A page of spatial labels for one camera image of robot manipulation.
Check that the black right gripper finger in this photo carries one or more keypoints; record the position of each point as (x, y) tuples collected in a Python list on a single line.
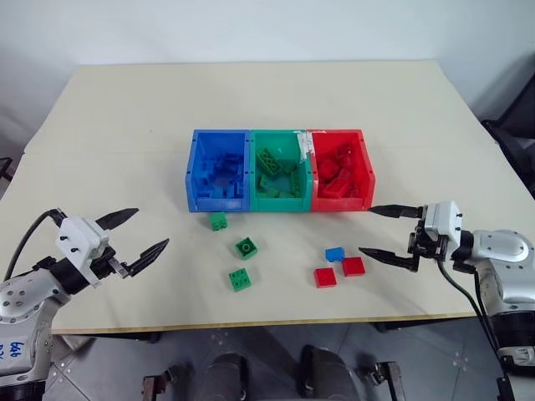
[(393, 258), (397, 211)]

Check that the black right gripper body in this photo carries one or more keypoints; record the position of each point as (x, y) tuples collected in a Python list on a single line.
[(428, 248)]

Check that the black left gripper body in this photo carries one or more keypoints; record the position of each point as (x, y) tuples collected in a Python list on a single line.
[(105, 263)]

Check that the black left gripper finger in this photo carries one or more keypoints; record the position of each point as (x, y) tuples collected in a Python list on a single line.
[(148, 255), (117, 217)]

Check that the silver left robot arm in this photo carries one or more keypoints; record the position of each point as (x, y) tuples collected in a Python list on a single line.
[(25, 301)]

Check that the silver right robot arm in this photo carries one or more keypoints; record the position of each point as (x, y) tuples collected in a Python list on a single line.
[(505, 259)]

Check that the red square toy brick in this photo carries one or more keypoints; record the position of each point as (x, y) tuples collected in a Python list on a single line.
[(353, 267), (325, 277)]

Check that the red plastic bin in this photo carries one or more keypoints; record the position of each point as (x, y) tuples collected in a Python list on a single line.
[(363, 175)]

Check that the small blue toy brick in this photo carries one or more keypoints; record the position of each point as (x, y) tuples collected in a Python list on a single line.
[(335, 254)]

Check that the small green toy brick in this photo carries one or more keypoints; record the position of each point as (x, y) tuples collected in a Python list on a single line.
[(218, 221)]

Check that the blue plastic bin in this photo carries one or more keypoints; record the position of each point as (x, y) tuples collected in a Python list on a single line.
[(194, 175)]

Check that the green four-stud toy brick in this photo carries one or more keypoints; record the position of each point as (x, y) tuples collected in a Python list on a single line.
[(239, 279)]

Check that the green brick with round hole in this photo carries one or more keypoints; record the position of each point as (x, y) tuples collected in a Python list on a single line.
[(246, 249)]

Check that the white tape strip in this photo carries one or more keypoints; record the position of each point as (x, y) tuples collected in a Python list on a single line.
[(304, 144)]

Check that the green plastic bin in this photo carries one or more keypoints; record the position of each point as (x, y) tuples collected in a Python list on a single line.
[(278, 204)]

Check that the black object at room edge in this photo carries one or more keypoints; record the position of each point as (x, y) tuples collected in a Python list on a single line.
[(5, 169)]

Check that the dark rounded shape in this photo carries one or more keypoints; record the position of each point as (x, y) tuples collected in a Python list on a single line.
[(225, 378), (326, 374)]

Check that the long green eight-stud brick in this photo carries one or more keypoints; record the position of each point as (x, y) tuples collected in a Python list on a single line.
[(268, 161)]

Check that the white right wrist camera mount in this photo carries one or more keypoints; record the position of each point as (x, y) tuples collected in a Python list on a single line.
[(443, 219)]

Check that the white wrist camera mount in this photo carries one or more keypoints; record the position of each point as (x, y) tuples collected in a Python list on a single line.
[(443, 219), (79, 240)]

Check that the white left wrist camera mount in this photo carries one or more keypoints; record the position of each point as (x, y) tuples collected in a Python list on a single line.
[(79, 240)]

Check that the metal floor bracket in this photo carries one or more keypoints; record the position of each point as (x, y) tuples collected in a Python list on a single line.
[(386, 376), (156, 382)]

